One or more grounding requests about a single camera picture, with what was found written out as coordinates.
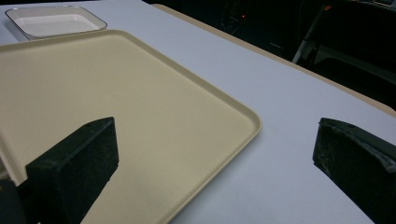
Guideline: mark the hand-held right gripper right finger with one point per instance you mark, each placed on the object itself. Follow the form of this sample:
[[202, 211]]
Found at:
[[355, 165]]

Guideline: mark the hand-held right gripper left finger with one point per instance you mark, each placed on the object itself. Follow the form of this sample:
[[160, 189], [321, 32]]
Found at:
[[74, 161]]

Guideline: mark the beige plastic tray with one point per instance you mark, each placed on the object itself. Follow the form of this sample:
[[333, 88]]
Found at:
[[149, 118]]

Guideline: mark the metal stand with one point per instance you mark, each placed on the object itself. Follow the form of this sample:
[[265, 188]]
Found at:
[[317, 34]]

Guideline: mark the white rectangular dish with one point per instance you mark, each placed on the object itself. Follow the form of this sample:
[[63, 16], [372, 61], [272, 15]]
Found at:
[[53, 23]]

